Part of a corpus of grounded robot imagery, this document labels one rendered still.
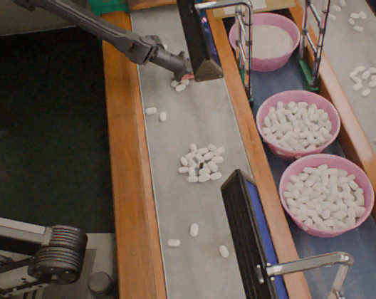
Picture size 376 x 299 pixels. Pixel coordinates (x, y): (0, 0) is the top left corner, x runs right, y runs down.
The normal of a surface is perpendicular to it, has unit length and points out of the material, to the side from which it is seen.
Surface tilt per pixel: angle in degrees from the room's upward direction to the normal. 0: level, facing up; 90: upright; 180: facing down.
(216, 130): 0
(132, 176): 0
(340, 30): 0
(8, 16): 90
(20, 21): 90
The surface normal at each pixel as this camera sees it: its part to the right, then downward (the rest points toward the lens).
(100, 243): -0.04, -0.61
